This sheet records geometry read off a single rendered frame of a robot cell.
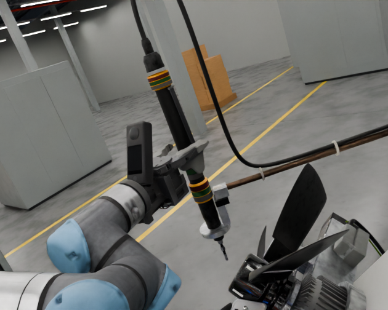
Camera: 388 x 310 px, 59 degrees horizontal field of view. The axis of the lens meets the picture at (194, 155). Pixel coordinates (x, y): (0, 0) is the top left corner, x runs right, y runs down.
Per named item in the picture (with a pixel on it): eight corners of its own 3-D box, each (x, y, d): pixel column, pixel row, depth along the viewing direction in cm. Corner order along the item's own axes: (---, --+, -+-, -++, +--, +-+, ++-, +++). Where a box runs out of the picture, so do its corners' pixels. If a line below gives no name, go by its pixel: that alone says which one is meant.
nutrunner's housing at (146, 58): (226, 231, 81) (154, 35, 67) (228, 240, 77) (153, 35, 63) (210, 236, 81) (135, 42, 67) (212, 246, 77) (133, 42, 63)
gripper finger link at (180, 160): (189, 153, 70) (154, 173, 66) (186, 145, 70) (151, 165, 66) (202, 155, 67) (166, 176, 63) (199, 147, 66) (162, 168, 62)
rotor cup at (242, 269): (276, 292, 101) (238, 266, 105) (299, 265, 92) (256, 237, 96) (258, 333, 90) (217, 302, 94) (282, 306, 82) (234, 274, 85)
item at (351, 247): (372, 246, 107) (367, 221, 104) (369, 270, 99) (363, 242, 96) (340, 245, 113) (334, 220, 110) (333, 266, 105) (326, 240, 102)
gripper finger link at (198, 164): (214, 160, 74) (180, 181, 70) (205, 135, 72) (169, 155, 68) (223, 162, 71) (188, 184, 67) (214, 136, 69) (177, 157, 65)
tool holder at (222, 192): (236, 214, 81) (223, 178, 78) (241, 229, 75) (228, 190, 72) (200, 226, 82) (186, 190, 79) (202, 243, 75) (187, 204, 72)
